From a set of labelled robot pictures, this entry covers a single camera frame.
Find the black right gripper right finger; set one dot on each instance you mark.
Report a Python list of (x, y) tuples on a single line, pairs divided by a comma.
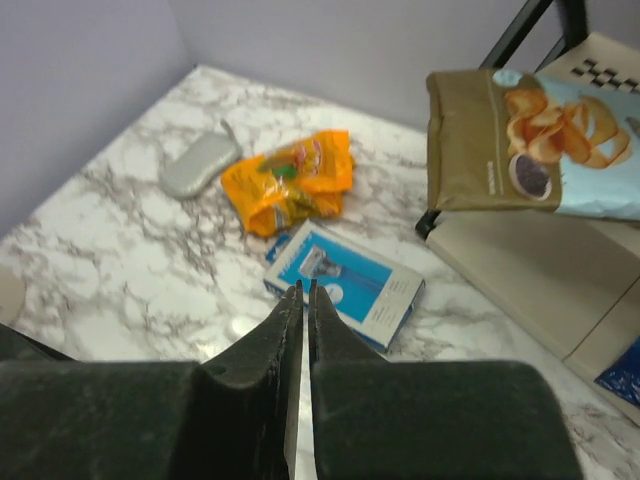
[(377, 419)]

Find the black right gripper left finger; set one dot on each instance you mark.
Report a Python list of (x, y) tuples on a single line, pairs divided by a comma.
[(232, 417)]

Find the blue Harry's razor box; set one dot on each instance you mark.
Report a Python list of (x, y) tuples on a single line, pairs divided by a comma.
[(373, 295)]

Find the brown paper cupcake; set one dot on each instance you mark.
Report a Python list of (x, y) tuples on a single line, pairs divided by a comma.
[(12, 295)]

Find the black beige shelf rack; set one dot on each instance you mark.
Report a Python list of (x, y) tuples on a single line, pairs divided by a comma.
[(571, 282)]

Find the orange candy bag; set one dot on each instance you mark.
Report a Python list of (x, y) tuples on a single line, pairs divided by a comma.
[(304, 179)]

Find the blue Doritos bag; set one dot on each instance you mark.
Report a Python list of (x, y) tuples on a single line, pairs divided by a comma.
[(622, 377)]

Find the grey glitter pouch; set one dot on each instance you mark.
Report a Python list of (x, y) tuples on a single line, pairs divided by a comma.
[(206, 158)]

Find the blue gold chips bag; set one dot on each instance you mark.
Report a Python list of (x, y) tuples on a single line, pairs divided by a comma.
[(500, 139)]

